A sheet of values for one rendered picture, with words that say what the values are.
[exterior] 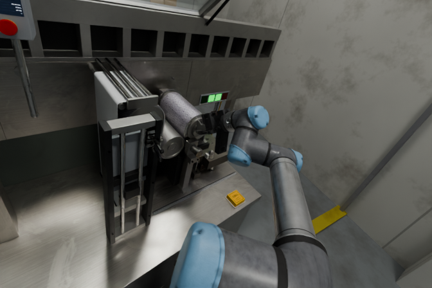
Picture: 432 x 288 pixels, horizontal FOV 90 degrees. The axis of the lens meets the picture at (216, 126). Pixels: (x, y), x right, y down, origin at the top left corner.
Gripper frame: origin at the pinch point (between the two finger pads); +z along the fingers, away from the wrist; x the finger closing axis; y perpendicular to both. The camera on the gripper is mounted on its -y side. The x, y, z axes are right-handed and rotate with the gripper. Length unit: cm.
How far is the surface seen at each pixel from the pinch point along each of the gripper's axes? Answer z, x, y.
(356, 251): 12, -157, -154
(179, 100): 11.5, -0.7, 16.5
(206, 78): 23.9, -30.5, 28.6
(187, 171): 14.0, 2.7, -17.6
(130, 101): -11.5, 30.5, 15.7
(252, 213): 77, -94, -100
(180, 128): 7.9, 4.3, 3.3
